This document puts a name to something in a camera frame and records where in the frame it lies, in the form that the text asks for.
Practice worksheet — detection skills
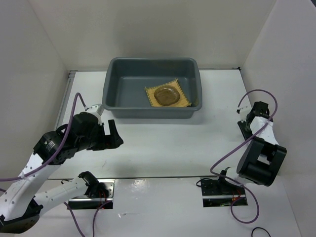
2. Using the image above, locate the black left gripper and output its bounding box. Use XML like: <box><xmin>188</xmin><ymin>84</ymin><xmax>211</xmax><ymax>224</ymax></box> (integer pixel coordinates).
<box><xmin>78</xmin><ymin>119</ymin><xmax>123</xmax><ymax>151</ymax></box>

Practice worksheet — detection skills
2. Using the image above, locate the clear glass plate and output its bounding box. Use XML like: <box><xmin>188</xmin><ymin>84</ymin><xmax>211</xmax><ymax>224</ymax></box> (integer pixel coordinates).
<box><xmin>153</xmin><ymin>85</ymin><xmax>181</xmax><ymax>106</ymax></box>
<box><xmin>154</xmin><ymin>85</ymin><xmax>180</xmax><ymax>104</ymax></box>

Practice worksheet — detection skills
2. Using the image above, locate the yellow bamboo placemat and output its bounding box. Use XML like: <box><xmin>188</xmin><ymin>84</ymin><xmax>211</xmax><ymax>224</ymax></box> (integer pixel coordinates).
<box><xmin>145</xmin><ymin>78</ymin><xmax>191</xmax><ymax>108</ymax></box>

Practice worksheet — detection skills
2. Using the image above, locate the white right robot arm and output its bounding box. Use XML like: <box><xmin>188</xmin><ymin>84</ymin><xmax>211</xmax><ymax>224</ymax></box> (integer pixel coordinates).
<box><xmin>229</xmin><ymin>101</ymin><xmax>287</xmax><ymax>187</ymax></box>

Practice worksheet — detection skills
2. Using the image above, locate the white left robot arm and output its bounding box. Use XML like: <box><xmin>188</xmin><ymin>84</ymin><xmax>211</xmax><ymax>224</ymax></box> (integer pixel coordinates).
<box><xmin>0</xmin><ymin>112</ymin><xmax>123</xmax><ymax>234</ymax></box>

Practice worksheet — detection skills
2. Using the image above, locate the grey plastic bin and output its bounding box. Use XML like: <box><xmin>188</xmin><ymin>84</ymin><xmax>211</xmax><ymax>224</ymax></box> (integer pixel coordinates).
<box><xmin>102</xmin><ymin>57</ymin><xmax>202</xmax><ymax>119</ymax></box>

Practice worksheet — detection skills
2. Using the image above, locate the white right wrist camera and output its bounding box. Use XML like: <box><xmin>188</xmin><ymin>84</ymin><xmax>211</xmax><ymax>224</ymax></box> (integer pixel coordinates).
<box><xmin>237</xmin><ymin>106</ymin><xmax>251</xmax><ymax>117</ymax></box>

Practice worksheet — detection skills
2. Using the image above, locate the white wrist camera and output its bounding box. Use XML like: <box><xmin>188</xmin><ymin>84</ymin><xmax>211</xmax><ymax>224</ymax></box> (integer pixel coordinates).
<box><xmin>237</xmin><ymin>106</ymin><xmax>251</xmax><ymax>117</ymax></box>
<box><xmin>84</xmin><ymin>104</ymin><xmax>104</xmax><ymax>124</ymax></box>

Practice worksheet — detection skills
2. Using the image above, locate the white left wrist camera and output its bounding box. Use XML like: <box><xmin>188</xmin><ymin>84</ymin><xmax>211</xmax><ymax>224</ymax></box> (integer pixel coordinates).
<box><xmin>84</xmin><ymin>104</ymin><xmax>104</xmax><ymax>124</ymax></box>

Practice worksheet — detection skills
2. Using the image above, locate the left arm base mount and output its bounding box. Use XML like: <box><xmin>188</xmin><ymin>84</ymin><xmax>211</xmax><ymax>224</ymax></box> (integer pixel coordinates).
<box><xmin>67</xmin><ymin>179</ymin><xmax>115</xmax><ymax>210</ymax></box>

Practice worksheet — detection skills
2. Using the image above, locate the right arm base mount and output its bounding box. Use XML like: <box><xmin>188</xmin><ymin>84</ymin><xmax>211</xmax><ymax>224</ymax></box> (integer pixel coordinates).
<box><xmin>196</xmin><ymin>178</ymin><xmax>248</xmax><ymax>207</ymax></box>

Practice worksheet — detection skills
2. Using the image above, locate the black cable loop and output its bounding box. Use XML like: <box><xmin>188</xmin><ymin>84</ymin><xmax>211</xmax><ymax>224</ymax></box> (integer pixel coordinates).
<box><xmin>251</xmin><ymin>227</ymin><xmax>272</xmax><ymax>237</ymax></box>

